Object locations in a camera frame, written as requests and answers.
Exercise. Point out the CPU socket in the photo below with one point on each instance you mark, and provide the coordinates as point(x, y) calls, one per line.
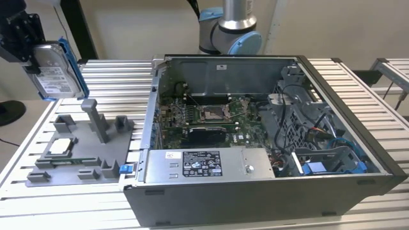
point(212, 113)

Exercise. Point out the open black PC case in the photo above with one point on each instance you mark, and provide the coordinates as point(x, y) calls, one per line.
point(224, 203)

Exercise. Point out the green RAM stick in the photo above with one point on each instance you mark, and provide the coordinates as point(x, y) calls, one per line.
point(74, 161)

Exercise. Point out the grey metal disk bay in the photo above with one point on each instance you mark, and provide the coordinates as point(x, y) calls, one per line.
point(288, 112)

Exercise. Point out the silver CPU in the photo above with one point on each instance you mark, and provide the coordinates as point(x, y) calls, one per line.
point(60, 146)

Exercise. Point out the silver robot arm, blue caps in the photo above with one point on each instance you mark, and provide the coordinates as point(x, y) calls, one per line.
point(229, 14)

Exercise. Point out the aluminium slat side table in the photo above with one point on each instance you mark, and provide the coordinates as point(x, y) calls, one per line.
point(393, 69)

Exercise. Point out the black table bracket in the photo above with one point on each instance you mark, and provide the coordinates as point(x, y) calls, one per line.
point(366, 76)

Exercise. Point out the grey plastic parts rack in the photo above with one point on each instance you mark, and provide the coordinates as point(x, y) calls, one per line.
point(85, 148)

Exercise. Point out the hard disk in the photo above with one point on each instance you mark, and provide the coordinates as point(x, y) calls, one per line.
point(53, 72)

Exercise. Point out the grey power supply unit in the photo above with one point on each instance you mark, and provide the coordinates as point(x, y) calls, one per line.
point(160, 165)

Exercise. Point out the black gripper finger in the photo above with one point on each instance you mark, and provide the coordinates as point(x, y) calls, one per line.
point(25, 33)

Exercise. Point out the blue plastic drive carrier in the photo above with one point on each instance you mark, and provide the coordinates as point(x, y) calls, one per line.
point(314, 167)

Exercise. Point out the black metal post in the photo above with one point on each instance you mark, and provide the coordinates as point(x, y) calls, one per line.
point(76, 28)

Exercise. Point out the black round stand base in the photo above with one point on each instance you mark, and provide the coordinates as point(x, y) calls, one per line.
point(10, 112)

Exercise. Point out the blue case latch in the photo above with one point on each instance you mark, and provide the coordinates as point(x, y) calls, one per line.
point(125, 169)

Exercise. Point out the black graphics card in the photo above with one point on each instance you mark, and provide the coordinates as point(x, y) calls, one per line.
point(205, 136)

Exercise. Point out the green motherboard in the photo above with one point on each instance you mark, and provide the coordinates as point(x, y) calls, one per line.
point(252, 135)

